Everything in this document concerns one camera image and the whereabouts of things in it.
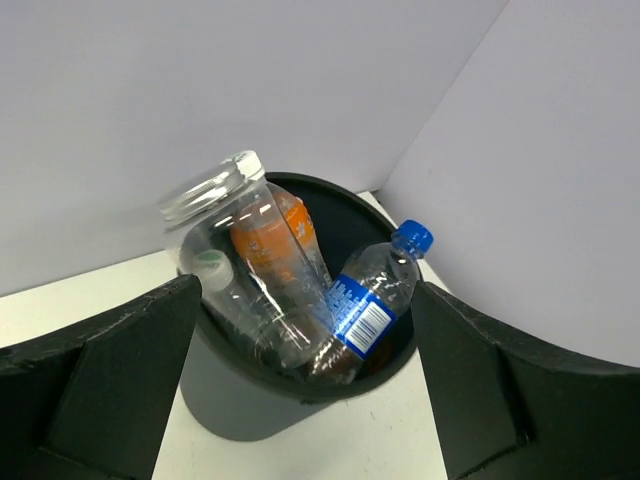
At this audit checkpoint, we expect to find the green label clear bottle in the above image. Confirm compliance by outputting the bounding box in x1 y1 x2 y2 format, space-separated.
193 249 235 296

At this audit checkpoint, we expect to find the Pepsi label clear bottle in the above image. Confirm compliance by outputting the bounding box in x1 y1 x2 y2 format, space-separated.
309 220 434 385

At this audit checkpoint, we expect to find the orange label juice bottle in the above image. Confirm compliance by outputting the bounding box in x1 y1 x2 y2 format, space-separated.
230 184 331 322

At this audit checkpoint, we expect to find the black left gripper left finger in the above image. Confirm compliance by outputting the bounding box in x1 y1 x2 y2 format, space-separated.
1 275 201 479

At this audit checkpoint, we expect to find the clear plastic bottle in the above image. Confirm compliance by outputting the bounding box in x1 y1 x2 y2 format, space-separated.
158 150 333 371

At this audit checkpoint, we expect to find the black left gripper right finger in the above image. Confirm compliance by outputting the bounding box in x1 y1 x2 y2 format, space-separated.
411 282 639 479

